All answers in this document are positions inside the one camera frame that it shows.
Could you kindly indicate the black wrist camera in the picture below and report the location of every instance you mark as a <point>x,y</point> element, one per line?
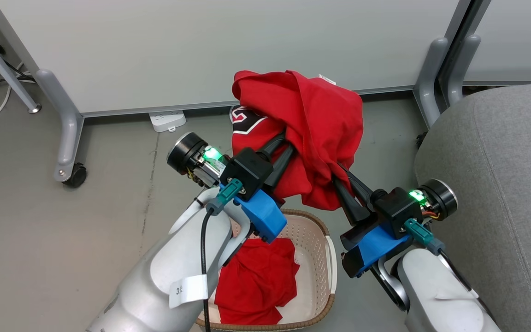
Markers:
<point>247,170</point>
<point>397,207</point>

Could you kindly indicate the grey metal desk frame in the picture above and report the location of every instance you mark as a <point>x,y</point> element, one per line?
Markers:
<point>2,69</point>

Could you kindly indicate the narrow white partition panel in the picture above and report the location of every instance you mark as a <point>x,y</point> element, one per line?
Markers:
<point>519,41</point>

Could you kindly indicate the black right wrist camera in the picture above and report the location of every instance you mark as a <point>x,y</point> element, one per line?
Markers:
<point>397,207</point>

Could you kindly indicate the blue right camera mount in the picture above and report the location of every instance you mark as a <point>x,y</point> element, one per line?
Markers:
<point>378,244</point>

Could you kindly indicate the plain red garment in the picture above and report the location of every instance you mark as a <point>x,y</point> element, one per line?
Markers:
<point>256,281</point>

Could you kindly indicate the blue left camera mount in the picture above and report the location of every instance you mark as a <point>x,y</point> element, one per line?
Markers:
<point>263,214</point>

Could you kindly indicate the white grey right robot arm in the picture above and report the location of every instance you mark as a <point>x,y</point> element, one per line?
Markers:
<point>431,295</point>

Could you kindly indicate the white paper label tag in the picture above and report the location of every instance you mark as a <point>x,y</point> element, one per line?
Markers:
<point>187,290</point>

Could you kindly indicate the red shirt with white print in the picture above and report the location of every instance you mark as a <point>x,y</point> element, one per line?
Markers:
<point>311,120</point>

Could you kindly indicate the grey partition foot with caster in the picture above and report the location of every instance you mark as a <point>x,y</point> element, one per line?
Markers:
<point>65,133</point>

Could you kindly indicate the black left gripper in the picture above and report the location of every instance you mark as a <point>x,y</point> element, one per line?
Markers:
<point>185,150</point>

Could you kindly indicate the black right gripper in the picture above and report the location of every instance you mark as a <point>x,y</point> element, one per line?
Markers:
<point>440,196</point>

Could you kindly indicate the wide white partition panel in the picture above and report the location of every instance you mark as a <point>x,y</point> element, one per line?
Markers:
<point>201,46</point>

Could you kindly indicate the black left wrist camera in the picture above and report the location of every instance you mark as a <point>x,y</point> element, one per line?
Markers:
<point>247,170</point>

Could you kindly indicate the cream perforated laundry basket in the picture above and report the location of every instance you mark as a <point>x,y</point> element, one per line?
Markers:
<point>314,258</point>

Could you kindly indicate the small black caster wheel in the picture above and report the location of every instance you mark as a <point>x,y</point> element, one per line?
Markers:
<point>421,139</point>

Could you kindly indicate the grey fabric sofa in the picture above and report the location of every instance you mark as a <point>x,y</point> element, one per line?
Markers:
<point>500,161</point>

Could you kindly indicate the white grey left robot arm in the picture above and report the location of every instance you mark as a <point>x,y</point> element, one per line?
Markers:
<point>178,258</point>

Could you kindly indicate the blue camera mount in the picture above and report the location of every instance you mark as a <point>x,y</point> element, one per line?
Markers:
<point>263,214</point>
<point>378,244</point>

